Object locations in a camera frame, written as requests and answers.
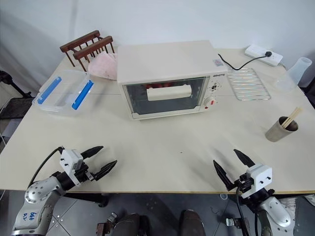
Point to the pink cloth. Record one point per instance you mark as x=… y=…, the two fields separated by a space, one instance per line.
x=103 y=66

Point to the dark rounded shape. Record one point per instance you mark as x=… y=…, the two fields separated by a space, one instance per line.
x=192 y=223
x=133 y=226

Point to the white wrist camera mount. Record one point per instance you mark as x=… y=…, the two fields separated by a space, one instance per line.
x=69 y=159
x=261 y=175

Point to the dark brown wooden rack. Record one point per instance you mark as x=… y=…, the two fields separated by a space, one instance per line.
x=93 y=47

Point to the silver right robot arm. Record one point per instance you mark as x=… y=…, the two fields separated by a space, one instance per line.
x=275 y=216

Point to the grey metal cup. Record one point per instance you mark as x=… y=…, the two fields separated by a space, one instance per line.
x=276 y=132

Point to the wooden chopstick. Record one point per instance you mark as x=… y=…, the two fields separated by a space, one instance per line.
x=297 y=116
x=294 y=115

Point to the cream toaster oven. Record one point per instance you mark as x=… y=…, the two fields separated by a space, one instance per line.
x=162 y=61

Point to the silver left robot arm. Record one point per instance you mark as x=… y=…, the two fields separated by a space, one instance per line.
x=37 y=194

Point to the white red oven timer knob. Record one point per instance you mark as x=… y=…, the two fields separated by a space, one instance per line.
x=209 y=102

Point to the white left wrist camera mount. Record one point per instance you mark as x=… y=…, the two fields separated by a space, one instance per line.
x=69 y=159

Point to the small silver metal bracket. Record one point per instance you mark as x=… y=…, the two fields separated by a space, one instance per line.
x=232 y=222

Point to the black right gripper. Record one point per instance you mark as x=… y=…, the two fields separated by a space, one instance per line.
x=246 y=184

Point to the small white oven mode knob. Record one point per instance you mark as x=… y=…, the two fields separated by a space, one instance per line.
x=214 y=87

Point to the dark grey bag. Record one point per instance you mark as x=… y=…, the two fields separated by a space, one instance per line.
x=17 y=108

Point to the brown metal device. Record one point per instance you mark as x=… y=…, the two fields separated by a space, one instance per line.
x=104 y=227

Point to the white power strip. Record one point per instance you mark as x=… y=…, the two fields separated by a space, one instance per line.
x=253 y=50

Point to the clear container with blue clips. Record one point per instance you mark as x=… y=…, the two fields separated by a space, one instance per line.
x=82 y=96

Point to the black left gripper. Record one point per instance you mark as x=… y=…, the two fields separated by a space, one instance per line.
x=82 y=172

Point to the black tripod stand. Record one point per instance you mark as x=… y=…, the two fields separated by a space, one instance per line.
x=9 y=82

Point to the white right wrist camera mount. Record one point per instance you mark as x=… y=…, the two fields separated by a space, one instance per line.
x=261 y=175

